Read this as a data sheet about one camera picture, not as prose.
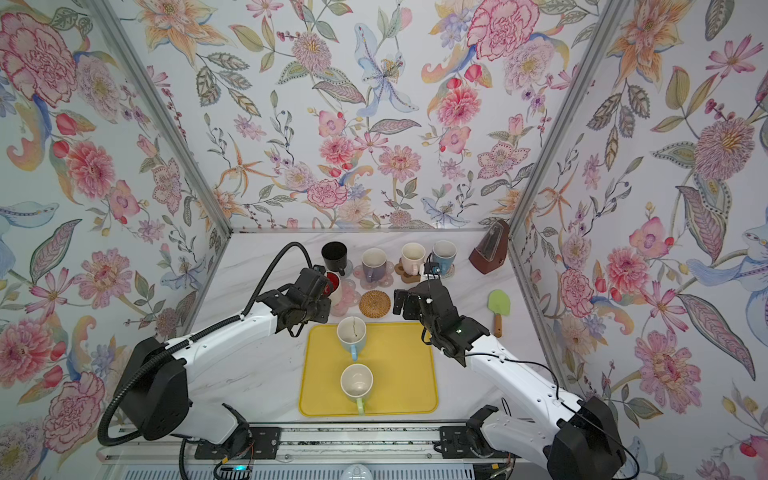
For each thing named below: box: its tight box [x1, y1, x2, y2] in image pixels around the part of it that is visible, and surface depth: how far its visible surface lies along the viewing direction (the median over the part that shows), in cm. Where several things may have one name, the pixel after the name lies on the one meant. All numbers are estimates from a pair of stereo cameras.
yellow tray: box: [299, 323, 438, 417], surface depth 86 cm
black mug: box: [321, 241, 348, 277], surface depth 104 cm
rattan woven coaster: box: [359, 290, 391, 319], surface depth 102 cm
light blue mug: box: [336, 316, 367, 362], surface depth 86 cm
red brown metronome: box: [468, 219, 509, 275], surface depth 105 cm
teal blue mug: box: [432, 240, 458, 276], surface depth 105 cm
